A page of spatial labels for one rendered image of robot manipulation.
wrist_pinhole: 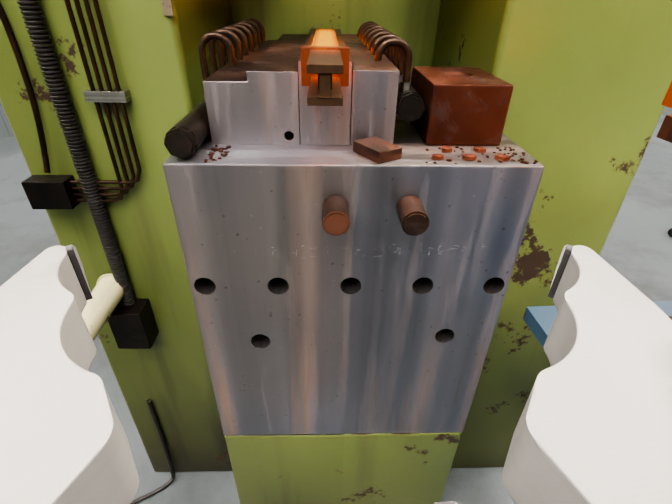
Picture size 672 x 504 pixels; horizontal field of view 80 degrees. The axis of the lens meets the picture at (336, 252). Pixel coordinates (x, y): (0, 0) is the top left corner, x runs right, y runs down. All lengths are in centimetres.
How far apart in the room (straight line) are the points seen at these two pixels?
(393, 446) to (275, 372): 25
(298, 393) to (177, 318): 31
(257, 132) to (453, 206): 22
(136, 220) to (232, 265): 29
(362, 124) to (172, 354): 62
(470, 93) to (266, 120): 22
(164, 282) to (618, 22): 77
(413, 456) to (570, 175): 52
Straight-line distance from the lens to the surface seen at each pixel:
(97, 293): 76
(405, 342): 55
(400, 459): 77
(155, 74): 63
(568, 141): 71
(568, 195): 75
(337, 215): 38
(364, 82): 45
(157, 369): 95
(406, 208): 40
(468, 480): 125
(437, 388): 63
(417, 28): 94
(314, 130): 46
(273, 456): 75
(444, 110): 47
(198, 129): 45
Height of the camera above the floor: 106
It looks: 33 degrees down
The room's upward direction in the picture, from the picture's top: 1 degrees clockwise
